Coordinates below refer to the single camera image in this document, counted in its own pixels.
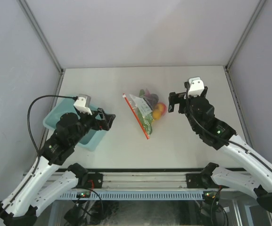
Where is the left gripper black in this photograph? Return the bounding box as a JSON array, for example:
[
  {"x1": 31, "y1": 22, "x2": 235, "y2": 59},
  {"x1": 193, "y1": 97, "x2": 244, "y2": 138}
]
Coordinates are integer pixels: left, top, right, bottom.
[{"x1": 70, "y1": 108, "x2": 115, "y2": 146}]

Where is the clear zip top bag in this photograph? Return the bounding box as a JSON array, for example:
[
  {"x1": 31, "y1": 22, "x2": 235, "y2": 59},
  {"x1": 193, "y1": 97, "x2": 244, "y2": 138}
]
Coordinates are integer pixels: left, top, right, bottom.
[{"x1": 123, "y1": 89, "x2": 167, "y2": 139}]

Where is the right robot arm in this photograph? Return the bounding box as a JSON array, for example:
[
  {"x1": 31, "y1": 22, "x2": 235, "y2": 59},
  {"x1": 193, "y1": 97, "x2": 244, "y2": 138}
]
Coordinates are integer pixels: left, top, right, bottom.
[{"x1": 168, "y1": 91, "x2": 272, "y2": 213}]

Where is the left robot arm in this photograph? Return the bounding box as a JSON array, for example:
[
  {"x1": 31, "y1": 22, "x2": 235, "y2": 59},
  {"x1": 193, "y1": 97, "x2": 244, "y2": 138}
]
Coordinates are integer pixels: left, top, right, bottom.
[{"x1": 0, "y1": 108, "x2": 115, "y2": 226}]

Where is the fake red yellow apple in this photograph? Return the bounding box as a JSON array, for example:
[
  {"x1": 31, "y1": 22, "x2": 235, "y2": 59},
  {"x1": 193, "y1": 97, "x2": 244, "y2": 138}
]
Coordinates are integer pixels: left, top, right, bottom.
[{"x1": 155, "y1": 102, "x2": 167, "y2": 116}]

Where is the fake orange fruit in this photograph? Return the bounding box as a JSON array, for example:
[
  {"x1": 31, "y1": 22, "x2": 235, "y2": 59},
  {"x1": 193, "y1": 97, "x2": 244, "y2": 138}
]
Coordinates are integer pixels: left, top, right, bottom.
[{"x1": 152, "y1": 109, "x2": 162, "y2": 120}]

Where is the fake green vegetable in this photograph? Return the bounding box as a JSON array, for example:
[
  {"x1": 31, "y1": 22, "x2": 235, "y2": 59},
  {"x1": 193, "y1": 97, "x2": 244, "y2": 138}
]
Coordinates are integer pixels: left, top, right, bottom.
[{"x1": 136, "y1": 89, "x2": 155, "y2": 135}]

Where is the teal plastic bin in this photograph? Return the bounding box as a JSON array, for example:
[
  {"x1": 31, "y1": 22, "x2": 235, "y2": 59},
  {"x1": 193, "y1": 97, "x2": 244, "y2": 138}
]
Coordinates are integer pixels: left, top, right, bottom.
[{"x1": 43, "y1": 98, "x2": 106, "y2": 152}]

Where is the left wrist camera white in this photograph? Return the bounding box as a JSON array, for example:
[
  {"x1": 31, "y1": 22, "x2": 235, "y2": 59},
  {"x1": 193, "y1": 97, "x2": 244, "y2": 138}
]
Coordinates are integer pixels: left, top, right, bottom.
[{"x1": 74, "y1": 94, "x2": 92, "y2": 115}]

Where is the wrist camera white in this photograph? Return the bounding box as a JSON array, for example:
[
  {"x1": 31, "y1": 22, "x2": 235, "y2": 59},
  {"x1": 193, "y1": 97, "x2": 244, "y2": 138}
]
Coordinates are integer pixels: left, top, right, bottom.
[
  {"x1": 74, "y1": 94, "x2": 92, "y2": 115},
  {"x1": 188, "y1": 77, "x2": 205, "y2": 97}
]

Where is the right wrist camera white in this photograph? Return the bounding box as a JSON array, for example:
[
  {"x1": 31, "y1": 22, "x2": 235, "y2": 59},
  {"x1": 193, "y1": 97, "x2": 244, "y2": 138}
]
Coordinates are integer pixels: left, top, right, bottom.
[{"x1": 188, "y1": 77, "x2": 205, "y2": 97}]

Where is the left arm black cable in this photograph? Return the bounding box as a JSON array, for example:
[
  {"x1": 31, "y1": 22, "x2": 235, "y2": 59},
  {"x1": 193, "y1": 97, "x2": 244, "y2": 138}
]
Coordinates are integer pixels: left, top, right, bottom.
[{"x1": 27, "y1": 95, "x2": 79, "y2": 158}]

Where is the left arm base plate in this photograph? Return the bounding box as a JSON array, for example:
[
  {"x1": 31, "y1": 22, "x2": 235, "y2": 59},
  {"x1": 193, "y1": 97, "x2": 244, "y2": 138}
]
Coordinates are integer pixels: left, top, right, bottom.
[{"x1": 76, "y1": 173, "x2": 103, "y2": 189}]

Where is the aluminium rail frame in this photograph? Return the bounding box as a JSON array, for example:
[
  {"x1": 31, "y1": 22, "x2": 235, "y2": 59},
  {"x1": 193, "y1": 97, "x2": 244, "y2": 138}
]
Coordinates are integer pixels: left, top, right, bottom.
[{"x1": 22, "y1": 168, "x2": 252, "y2": 190}]

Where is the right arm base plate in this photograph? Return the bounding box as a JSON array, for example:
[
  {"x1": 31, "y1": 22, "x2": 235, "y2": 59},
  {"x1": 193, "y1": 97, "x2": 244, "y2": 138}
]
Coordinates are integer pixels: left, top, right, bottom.
[{"x1": 186, "y1": 173, "x2": 208, "y2": 189}]

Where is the blue slotted cable duct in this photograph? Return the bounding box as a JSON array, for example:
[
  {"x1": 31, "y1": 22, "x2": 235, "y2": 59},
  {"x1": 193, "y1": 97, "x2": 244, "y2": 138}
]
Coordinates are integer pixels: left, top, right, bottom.
[{"x1": 57, "y1": 191, "x2": 204, "y2": 201}]

